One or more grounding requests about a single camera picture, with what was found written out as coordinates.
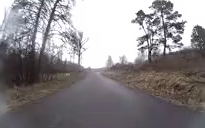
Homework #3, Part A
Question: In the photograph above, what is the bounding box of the grey asphalt road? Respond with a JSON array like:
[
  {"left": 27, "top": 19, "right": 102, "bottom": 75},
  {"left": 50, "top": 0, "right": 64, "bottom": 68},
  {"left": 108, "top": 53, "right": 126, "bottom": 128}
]
[{"left": 0, "top": 69, "right": 205, "bottom": 128}]

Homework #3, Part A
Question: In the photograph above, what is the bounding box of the wood of bare trees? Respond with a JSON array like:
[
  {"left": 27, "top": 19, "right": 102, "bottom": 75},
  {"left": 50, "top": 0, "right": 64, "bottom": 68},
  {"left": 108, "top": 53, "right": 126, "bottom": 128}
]
[{"left": 0, "top": 0, "right": 91, "bottom": 88}]

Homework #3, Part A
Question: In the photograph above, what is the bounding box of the dry grass bank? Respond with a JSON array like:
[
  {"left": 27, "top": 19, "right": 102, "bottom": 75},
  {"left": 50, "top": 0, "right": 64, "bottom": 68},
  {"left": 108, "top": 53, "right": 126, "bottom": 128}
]
[{"left": 101, "top": 68, "right": 205, "bottom": 115}]

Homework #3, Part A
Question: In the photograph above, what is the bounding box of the dry grass verge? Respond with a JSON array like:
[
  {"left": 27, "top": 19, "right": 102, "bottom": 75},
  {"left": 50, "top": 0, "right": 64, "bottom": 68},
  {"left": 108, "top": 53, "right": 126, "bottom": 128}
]
[{"left": 4, "top": 70, "right": 88, "bottom": 113}]

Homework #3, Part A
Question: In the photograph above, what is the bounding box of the pair of tall pines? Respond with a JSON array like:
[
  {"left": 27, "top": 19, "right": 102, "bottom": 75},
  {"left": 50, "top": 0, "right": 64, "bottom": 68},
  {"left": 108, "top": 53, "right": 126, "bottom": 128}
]
[{"left": 130, "top": 0, "right": 188, "bottom": 64}]

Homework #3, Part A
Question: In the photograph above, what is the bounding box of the brown brush strip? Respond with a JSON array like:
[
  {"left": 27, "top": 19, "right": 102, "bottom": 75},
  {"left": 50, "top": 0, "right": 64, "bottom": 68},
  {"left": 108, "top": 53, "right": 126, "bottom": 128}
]
[{"left": 109, "top": 48, "right": 205, "bottom": 73}]

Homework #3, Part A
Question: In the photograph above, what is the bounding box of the broad pine tree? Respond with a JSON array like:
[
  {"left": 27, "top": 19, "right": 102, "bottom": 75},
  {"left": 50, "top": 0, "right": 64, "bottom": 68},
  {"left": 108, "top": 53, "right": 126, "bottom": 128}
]
[{"left": 190, "top": 24, "right": 205, "bottom": 51}]

